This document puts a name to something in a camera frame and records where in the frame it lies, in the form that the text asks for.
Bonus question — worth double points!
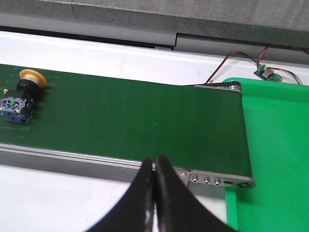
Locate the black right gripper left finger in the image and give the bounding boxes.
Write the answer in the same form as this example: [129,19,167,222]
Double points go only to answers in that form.
[88,158,155,232]

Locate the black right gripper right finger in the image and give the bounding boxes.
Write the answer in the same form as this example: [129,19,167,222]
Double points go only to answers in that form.
[154,155,235,232]

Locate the yellow mushroom push button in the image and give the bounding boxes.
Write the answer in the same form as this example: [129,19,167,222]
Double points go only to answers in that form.
[0,69,47,124]

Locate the green conveyor belt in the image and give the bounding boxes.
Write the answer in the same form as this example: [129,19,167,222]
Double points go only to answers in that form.
[0,70,253,178]

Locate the bright green plastic tray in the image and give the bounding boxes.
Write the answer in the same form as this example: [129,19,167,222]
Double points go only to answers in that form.
[225,78,309,232]

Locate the small green circuit board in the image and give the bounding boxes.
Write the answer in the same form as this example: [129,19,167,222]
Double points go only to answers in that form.
[254,65,282,82]

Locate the grey stone countertop slab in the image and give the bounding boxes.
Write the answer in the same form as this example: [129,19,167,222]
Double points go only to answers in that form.
[0,0,309,47]

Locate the aluminium conveyor frame rail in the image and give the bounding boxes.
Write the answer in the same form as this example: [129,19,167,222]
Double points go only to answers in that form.
[0,141,255,189]

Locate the red and black wire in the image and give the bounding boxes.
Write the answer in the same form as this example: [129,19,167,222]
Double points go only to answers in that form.
[206,51,260,84]

